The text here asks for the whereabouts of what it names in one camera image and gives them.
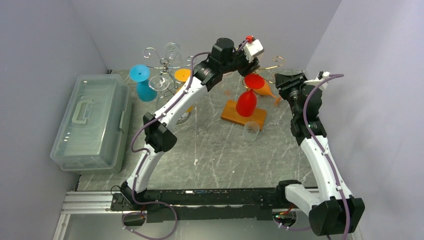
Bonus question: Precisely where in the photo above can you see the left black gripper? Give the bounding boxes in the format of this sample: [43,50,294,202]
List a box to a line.
[221,41,260,78]

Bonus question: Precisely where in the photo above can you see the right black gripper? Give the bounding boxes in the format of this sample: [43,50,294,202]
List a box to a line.
[273,73,307,118]

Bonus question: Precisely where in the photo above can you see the orange plastic wine glass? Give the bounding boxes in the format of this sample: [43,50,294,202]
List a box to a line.
[254,80,282,107]

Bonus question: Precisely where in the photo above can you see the clear patterned wine glass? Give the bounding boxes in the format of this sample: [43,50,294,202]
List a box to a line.
[221,73,240,98]

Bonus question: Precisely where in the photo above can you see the red plastic wine glass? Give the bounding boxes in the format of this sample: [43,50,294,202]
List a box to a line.
[235,74,265,117]

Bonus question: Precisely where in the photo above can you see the yellow plastic wine glass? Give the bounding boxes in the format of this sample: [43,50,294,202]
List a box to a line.
[174,69,191,92]

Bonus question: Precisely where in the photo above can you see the clear plain wine glass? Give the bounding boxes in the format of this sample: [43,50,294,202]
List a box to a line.
[148,75,170,110]

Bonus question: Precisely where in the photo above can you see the blue plastic wine glass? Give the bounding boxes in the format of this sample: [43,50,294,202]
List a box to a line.
[129,64,157,102]

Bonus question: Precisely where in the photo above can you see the clear plastic storage box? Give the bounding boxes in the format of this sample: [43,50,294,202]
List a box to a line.
[50,74,132,174]

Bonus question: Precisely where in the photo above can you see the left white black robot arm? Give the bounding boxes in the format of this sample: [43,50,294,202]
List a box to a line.
[120,36,264,210]

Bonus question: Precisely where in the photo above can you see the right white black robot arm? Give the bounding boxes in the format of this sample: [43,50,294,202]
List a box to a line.
[274,71,365,240]

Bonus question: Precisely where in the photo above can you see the gold wire glass rack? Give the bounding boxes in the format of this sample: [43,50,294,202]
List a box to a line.
[220,55,285,131]

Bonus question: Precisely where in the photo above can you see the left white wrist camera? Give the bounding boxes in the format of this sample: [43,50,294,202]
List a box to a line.
[242,35,265,62]

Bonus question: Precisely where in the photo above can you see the silver wire glass rack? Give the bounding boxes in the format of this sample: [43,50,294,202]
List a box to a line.
[142,47,192,107]

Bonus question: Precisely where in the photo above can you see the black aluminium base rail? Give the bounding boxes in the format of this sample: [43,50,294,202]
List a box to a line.
[61,187,298,223]

